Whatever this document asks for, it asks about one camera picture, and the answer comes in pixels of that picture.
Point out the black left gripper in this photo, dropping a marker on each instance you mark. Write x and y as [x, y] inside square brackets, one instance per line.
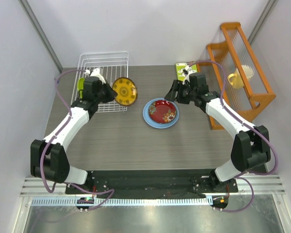
[111, 93]

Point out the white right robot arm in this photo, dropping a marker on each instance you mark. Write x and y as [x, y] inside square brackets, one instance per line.
[251, 143]

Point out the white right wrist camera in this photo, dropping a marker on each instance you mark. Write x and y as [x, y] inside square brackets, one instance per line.
[187, 71]

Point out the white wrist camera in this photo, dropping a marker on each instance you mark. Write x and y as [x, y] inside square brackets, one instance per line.
[187, 71]
[95, 73]

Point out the aluminium rail frame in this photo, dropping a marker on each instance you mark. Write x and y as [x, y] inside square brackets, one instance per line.
[156, 201]

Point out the yellow mug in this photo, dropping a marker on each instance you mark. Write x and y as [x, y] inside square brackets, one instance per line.
[235, 79]

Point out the green picture book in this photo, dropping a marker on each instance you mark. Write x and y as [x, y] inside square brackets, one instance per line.
[179, 69]

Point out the lime green plate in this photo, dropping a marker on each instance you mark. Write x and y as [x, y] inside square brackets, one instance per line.
[80, 87]

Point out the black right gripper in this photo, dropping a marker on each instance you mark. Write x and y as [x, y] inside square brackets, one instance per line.
[177, 86]

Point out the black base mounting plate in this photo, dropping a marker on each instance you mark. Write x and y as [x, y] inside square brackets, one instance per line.
[157, 184]

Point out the red floral plate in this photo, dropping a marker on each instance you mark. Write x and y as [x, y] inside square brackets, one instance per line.
[162, 111]

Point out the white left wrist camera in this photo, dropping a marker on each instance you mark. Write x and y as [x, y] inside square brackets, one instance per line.
[95, 73]

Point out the light blue plate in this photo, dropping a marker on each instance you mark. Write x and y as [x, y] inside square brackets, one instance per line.
[154, 124]

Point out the yellow patterned plate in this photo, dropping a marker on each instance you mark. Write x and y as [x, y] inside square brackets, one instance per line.
[126, 91]

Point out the orange wooden shelf rack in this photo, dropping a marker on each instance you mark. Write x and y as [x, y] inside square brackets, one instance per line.
[228, 55]

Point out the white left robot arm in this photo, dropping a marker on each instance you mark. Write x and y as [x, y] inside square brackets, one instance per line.
[48, 156]

